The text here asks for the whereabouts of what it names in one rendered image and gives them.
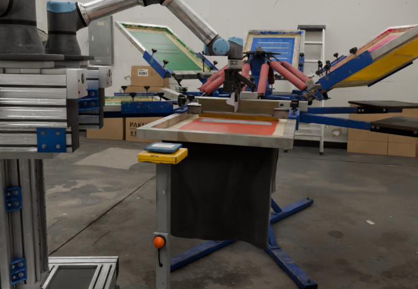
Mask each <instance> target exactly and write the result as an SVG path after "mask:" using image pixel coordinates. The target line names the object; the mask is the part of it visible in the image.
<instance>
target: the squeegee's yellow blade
mask: <svg viewBox="0 0 418 289"><path fill-rule="evenodd" d="M199 115H204V116H226V117H249V118H261V119H274V116H272V117H266V116H243V115H231V114H208V113H202V114H199Z"/></svg>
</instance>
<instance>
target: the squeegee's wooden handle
mask: <svg viewBox="0 0 418 289"><path fill-rule="evenodd" d="M226 100H227V99H221V98H199V99H198V104H201V105H202V112H204V111H216V112H235V107H234V106H232V105H229V104H227V103H226ZM274 108H279V101H263V100H248V99H239V100H238V110H237V111H236V112H240V113H253V114H272V116H274Z"/></svg>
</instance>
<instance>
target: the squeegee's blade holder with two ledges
mask: <svg viewBox="0 0 418 289"><path fill-rule="evenodd" d="M203 113H208V114H231V115H243V116H266V117H272V114H253V113H240V112H216V111H204V112H203Z"/></svg>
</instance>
